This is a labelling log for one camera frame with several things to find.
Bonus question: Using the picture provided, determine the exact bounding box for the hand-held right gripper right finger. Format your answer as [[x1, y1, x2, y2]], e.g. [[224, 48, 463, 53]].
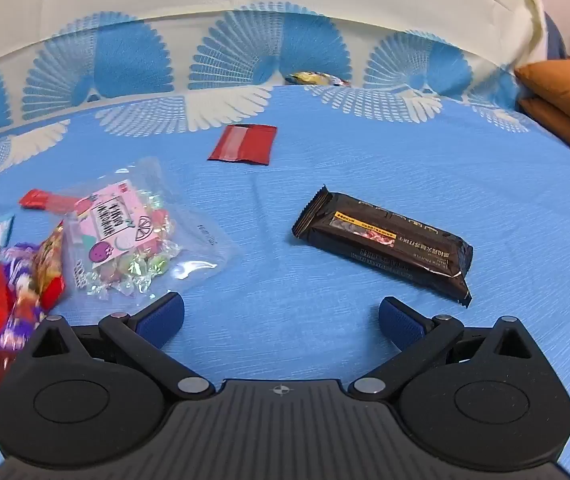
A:
[[347, 296, 548, 401]]

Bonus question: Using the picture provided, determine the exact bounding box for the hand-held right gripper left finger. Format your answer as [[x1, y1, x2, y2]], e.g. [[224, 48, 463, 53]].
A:
[[15, 292, 216, 401]]

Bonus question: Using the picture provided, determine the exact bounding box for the black snack bar packet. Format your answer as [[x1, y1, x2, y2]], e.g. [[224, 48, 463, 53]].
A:
[[292, 185, 474, 307]]

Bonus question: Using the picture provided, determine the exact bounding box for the clear candy bag pink label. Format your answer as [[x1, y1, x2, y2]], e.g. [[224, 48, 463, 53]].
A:
[[58, 156, 238, 301]]

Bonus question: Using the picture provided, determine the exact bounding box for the red yellow snack packet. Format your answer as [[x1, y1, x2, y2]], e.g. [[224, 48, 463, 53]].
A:
[[32, 220, 66, 311]]

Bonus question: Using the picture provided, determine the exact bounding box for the purple candy wrapper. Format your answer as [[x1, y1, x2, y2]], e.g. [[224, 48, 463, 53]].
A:
[[0, 242, 48, 353]]

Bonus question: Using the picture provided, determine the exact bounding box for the red stick snack packet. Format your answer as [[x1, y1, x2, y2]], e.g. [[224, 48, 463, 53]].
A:
[[18, 189, 78, 211]]

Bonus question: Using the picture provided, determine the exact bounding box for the blue fan-print bedsheet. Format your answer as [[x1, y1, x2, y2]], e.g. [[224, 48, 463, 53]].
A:
[[0, 0, 570, 480]]

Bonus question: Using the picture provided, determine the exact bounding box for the blue sofa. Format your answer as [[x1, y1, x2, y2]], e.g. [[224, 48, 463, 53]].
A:
[[544, 12, 570, 60]]

